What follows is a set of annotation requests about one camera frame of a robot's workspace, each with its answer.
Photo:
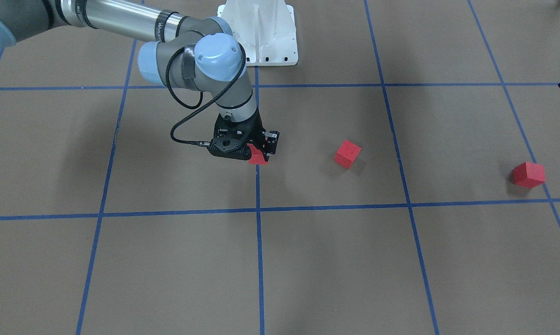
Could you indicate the red cube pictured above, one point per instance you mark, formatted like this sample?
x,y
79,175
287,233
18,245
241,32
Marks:
x,y
257,157
529,175
346,154

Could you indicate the white camera stand column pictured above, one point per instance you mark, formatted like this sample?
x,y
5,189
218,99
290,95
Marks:
x,y
265,28

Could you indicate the brown paper table cover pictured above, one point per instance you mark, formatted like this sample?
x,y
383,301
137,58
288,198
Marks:
x,y
107,227

